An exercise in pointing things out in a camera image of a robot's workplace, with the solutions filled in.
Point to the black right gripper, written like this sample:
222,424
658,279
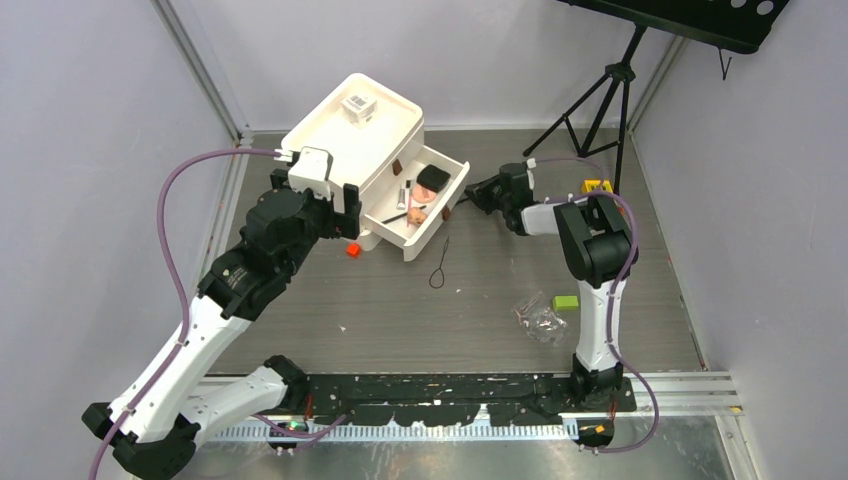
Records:
478,193

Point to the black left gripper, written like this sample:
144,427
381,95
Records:
339,223

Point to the white small cream tube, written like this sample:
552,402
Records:
402,198

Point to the black compact case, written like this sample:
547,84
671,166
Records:
433,178

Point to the pink powder puff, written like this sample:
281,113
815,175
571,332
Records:
423,195

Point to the white drawer organizer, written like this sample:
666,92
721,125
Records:
379,158

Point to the black hair loop tool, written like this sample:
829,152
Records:
436,279

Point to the white barcode box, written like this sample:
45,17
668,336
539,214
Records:
359,109

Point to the beige makeup sponge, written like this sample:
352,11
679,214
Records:
416,216

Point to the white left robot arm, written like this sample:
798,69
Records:
153,429

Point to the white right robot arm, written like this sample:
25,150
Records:
600,245

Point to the small orange red cube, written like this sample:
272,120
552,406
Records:
354,250

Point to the yellow toy block house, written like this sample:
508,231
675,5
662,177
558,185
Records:
589,185

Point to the lime green block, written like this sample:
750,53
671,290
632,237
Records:
565,303

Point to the clear plastic bag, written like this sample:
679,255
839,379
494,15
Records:
536,315

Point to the black music stand tray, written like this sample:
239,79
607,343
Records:
737,26

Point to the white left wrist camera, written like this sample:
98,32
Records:
309,169

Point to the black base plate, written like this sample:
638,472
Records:
448,399

